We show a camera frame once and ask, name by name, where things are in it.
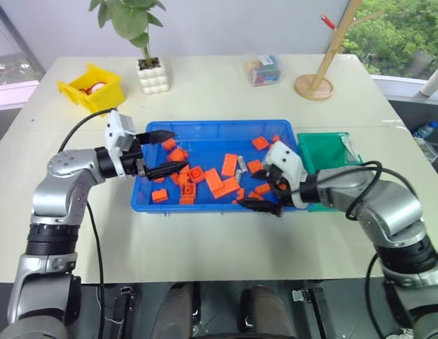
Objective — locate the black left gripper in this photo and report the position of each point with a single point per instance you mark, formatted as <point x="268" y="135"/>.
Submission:
<point x="133" y="160"/>

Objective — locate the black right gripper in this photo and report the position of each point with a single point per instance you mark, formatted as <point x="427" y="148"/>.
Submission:
<point x="278" y="180"/>

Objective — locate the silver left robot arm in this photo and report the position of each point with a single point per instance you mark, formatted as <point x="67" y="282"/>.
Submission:
<point x="60" y="197"/>

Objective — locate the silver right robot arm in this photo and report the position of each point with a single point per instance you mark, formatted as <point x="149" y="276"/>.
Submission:
<point x="381" y="201"/>

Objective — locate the blue plastic bin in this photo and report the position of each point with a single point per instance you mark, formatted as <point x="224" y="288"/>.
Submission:
<point x="205" y="134"/>

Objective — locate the green plastic bin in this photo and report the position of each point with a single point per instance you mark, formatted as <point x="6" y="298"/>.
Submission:
<point x="321" y="152"/>

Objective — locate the yellow plastic bin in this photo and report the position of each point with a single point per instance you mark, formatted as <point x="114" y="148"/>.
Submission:
<point x="106" y="95"/>

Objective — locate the small orange toy brick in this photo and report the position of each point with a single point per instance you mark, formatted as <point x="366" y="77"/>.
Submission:
<point x="283" y="186"/>
<point x="275" y="138"/>
<point x="158" y="179"/>
<point x="240" y="194"/>

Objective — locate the silver battery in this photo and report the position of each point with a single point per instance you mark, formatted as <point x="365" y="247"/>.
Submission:
<point x="242" y="164"/>
<point x="237" y="175"/>

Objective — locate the long orange toy brick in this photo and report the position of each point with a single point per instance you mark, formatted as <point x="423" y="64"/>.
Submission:
<point x="213" y="179"/>
<point x="229" y="164"/>
<point x="227" y="187"/>

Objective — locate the white bubble plant pot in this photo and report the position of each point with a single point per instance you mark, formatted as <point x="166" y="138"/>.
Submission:
<point x="155" y="79"/>

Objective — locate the white and red round item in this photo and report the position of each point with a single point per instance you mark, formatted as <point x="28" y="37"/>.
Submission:
<point x="96" y="87"/>

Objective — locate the wooden branch stand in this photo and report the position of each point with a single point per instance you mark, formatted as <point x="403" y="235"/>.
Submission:
<point x="314" y="87"/>

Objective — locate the clear box of colourful pieces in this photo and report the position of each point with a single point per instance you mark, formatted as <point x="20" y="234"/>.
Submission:
<point x="264" y="70"/>

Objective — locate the green leafy plant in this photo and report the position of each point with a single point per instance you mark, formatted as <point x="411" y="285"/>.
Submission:
<point x="129" y="17"/>

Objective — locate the clear water bottle blue cap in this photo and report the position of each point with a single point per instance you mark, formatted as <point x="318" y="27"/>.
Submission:
<point x="425" y="130"/>

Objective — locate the red peg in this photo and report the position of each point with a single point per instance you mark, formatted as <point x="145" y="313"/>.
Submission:
<point x="328" y="22"/>

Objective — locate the white cylinder bottle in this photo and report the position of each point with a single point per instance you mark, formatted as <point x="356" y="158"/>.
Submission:
<point x="432" y="82"/>

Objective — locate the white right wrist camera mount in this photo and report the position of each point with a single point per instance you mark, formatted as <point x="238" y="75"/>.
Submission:
<point x="288" y="159"/>

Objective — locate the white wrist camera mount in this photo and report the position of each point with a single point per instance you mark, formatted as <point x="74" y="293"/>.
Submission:
<point x="288" y="159"/>
<point x="116" y="137"/>

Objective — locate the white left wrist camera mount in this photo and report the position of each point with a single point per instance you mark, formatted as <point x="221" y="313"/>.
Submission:
<point x="116" y="137"/>

